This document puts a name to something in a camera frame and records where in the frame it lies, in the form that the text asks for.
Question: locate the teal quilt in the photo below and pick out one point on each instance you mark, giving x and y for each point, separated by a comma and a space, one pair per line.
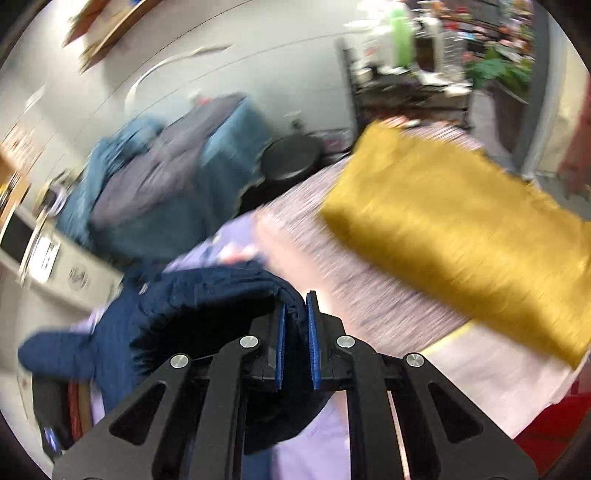
231, 152

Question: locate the red cloth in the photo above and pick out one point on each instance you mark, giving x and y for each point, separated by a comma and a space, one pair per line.
549, 434

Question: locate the black metal rack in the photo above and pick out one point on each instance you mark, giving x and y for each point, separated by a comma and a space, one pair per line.
406, 99

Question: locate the mustard yellow folded cloth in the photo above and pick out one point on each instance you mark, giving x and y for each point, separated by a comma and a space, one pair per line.
443, 221

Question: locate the pile of dark clothes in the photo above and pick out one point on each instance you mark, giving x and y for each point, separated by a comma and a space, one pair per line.
69, 415

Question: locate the white washing machine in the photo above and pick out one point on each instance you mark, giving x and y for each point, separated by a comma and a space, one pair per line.
78, 277

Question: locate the grey quilt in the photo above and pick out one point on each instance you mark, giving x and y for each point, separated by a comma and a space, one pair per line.
152, 184

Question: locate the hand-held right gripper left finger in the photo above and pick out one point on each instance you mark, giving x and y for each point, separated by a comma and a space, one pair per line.
280, 346

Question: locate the black round stool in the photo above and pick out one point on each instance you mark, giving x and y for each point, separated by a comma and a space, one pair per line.
291, 157

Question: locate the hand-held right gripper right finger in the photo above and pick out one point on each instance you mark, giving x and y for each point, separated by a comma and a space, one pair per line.
314, 346

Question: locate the navy blue jacket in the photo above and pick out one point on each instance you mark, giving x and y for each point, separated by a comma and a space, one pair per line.
194, 295

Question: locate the green bottle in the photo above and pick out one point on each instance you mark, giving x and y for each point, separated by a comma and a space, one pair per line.
402, 37

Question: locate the wooden wall cabinet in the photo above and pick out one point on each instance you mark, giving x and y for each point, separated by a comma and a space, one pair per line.
111, 32

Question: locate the green plant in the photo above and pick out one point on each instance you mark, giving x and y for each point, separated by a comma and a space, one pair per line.
501, 69

